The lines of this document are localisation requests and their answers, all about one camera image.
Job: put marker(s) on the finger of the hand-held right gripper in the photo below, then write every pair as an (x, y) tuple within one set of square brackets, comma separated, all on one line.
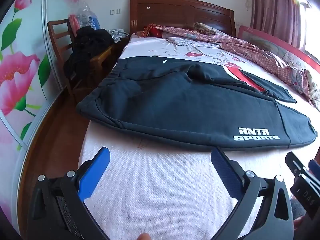
[(295, 165), (314, 165)]

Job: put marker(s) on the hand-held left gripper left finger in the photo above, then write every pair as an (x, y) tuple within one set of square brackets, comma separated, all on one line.
[(95, 170)]

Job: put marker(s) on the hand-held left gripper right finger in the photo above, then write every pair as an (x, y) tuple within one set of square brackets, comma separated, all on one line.
[(225, 170)]

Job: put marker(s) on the dark green pants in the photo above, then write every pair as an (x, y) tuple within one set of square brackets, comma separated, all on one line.
[(175, 100)]

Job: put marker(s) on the person's right hand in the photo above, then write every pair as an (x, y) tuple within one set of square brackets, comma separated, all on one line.
[(298, 223)]

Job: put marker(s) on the person's left hand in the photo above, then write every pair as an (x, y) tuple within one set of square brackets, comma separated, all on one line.
[(144, 236)]

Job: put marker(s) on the person's grey trouser leg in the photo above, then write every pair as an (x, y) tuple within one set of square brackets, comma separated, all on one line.
[(297, 207)]

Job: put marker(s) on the bed with white floral sheet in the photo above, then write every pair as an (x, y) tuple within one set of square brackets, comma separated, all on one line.
[(162, 192)]

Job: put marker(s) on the wooden nightstand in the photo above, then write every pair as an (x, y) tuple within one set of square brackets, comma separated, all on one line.
[(120, 51)]

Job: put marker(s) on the black clothes pile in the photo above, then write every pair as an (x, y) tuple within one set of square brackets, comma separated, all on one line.
[(85, 47)]

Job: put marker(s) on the floral wardrobe door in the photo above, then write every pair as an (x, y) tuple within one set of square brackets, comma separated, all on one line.
[(25, 67)]

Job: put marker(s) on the red checkered quilt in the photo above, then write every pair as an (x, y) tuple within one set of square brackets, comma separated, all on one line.
[(250, 47)]

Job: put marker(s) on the folded grey patterned sheet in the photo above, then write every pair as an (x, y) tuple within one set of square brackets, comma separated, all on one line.
[(190, 42)]

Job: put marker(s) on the window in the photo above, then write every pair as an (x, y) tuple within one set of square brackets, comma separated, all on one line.
[(312, 30)]

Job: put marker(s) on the wooden chair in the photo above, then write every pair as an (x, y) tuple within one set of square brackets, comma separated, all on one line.
[(58, 37)]

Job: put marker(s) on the grey crumpled cloth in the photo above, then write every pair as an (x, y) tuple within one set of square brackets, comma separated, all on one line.
[(118, 33)]

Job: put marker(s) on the clear plastic bag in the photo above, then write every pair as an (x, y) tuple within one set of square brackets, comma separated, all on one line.
[(83, 15)]

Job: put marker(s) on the pink curtain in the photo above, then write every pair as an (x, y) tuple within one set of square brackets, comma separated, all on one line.
[(275, 5)]

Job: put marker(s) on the wooden headboard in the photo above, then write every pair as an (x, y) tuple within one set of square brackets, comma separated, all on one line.
[(180, 12)]

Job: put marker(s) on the red-framed printed bed rail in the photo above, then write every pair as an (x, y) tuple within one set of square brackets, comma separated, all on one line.
[(262, 38)]

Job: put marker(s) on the white wall socket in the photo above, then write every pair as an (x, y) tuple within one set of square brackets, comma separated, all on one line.
[(115, 11)]

